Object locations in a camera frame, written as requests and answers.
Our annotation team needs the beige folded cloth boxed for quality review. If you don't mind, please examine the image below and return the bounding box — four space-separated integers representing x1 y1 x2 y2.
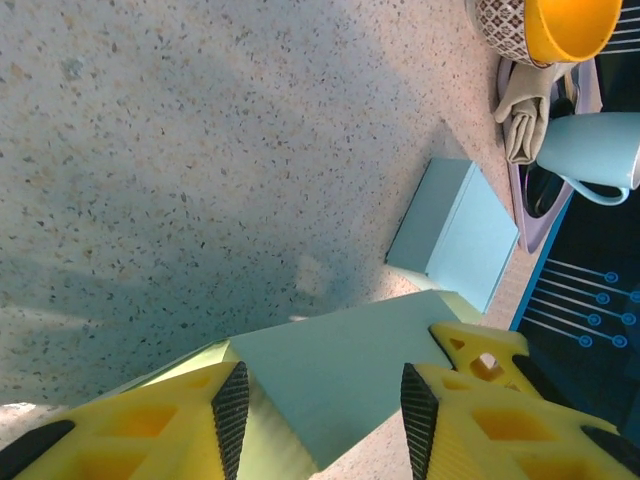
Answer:
493 62 571 166

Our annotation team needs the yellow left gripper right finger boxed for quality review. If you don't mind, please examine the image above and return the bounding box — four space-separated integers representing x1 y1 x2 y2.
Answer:
400 362 640 480

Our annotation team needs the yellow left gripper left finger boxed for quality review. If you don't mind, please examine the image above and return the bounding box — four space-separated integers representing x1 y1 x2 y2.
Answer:
0 360 250 480

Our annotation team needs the black round saucer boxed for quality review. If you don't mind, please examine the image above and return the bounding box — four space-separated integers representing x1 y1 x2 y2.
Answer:
519 97 576 219

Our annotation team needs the lavender tray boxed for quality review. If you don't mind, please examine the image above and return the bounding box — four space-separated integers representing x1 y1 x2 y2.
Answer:
497 57 601 256

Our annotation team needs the orange bowl with patterned outside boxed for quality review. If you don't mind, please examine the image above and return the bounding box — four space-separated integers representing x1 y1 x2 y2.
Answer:
464 0 624 68

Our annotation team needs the light blue mug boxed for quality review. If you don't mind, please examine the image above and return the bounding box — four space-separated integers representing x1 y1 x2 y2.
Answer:
535 111 640 207

